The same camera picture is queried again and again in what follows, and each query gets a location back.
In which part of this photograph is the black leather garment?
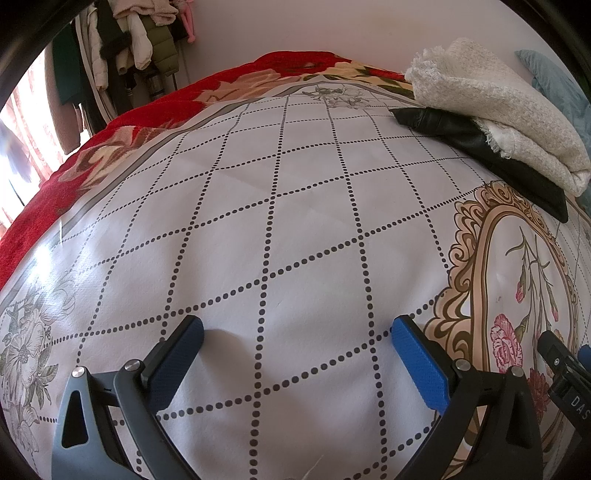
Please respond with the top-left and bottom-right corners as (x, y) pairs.
(390, 107), (570, 224)

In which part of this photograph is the row of hanging clothes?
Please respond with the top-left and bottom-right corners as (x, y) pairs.
(51, 0), (197, 153)

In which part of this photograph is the white fuzzy knit garment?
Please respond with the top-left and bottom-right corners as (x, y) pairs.
(405, 37), (591, 197)

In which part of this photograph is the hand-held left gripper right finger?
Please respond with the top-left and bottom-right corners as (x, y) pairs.
(390, 315), (544, 480)

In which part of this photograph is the white dotted-grid printed bed sheet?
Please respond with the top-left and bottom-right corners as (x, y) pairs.
(0, 76), (591, 480)

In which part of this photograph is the pink striped curtain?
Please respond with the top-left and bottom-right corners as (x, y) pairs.
(0, 46), (88, 232)

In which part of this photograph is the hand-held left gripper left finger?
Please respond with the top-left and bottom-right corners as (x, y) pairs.
(51, 315), (205, 480)

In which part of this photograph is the red floral blanket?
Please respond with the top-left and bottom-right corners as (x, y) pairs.
(0, 50), (416, 296)

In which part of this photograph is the light blue cloth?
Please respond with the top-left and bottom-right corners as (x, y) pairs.
(515, 48), (591, 208)

